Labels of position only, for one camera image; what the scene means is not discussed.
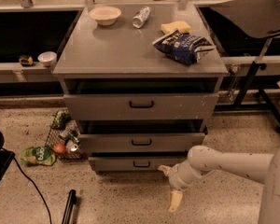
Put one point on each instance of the black wire basket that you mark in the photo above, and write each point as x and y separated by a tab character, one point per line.
53	138

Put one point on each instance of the grey middle drawer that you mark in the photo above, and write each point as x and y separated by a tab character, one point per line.
139	142

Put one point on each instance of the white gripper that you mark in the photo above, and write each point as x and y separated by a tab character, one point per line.
175	178

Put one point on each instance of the yellow sponge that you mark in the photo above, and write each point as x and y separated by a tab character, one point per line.
181	26

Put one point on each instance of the grey drawer cabinet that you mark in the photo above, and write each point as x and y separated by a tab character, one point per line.
121	59

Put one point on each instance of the green white packet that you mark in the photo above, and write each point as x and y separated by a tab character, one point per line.
71	132

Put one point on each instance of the crushed silver can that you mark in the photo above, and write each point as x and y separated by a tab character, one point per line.
71	147

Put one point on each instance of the green chip bag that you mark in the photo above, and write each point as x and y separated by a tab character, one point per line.
60	119

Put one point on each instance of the grey drawer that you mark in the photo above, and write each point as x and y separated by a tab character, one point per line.
140	106
141	164
139	142

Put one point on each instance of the blue chip bag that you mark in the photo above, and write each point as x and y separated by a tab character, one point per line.
183	48

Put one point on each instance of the beige paper bowl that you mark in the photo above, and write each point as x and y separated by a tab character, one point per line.
105	15

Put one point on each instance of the black stand table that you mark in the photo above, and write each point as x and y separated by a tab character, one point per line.
247	35

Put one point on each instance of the small tape measure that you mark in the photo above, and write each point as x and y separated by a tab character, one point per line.
26	60

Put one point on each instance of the grey top drawer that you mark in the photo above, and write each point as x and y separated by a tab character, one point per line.
140	106

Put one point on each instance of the red apple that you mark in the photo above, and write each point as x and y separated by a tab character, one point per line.
59	148

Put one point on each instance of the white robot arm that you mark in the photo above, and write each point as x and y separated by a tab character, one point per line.
202	161

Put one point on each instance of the black pole on floor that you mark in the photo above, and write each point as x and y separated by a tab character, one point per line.
71	201

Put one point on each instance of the grey bottom drawer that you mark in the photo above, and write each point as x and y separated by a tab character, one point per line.
141	164

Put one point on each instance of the green snack pouch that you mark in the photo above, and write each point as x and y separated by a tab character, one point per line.
38	156

